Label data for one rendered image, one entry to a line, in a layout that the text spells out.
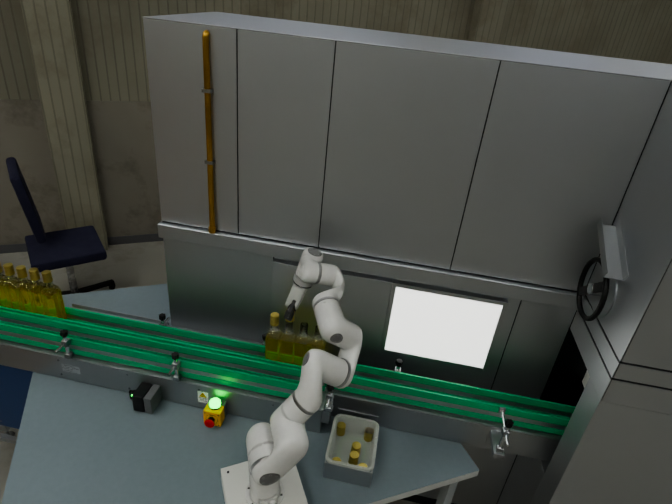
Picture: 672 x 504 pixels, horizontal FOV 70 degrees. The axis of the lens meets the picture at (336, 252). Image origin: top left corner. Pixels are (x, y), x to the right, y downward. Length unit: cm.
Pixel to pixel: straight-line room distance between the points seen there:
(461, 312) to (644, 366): 61
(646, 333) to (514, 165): 62
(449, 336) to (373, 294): 35
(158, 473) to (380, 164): 131
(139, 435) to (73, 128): 291
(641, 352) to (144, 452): 166
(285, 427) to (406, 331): 74
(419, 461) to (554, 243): 94
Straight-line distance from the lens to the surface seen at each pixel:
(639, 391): 174
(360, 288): 185
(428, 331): 195
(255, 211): 184
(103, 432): 209
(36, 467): 206
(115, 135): 450
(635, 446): 191
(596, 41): 637
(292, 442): 139
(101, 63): 439
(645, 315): 157
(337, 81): 163
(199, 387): 201
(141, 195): 468
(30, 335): 231
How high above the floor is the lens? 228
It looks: 29 degrees down
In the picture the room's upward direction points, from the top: 6 degrees clockwise
